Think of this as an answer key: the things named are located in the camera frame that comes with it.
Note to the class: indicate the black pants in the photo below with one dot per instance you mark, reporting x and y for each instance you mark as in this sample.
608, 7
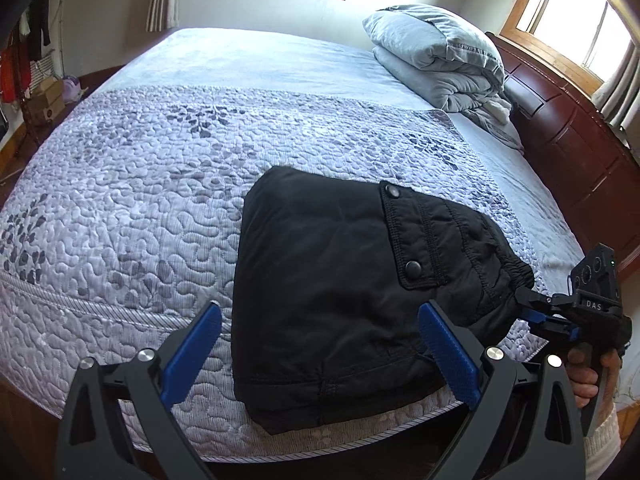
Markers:
325, 285

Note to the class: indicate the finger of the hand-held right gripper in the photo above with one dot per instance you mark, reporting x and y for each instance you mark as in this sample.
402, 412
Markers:
547, 324
537, 297

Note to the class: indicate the hanging black garment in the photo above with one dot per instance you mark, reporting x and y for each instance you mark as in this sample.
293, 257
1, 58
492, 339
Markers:
40, 22

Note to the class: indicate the purple container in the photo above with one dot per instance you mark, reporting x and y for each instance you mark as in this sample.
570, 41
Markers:
72, 89

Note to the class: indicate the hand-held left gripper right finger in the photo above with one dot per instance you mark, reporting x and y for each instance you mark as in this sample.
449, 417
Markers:
447, 350

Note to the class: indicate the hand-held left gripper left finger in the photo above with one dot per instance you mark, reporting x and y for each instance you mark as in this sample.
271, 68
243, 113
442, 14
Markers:
192, 355

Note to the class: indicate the cardboard boxes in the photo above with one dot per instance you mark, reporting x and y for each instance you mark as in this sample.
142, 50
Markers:
45, 100

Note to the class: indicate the person's right forearm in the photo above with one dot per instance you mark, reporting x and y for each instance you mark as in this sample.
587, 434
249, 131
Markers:
605, 445

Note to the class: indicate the dark wooden headboard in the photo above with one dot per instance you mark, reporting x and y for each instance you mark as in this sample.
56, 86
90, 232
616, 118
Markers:
570, 150

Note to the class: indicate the folded grey duvet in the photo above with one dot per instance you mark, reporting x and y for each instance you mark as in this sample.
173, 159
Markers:
440, 87

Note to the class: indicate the hanging red garment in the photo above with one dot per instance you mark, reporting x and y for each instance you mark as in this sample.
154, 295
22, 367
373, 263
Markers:
10, 72

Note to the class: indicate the bed with grey sheet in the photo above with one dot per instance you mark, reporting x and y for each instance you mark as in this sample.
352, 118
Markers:
275, 55

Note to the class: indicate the white cloth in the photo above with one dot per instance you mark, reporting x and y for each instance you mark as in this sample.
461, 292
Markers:
497, 110

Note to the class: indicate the person's right hand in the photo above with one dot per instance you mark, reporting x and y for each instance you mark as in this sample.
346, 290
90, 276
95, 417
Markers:
580, 365

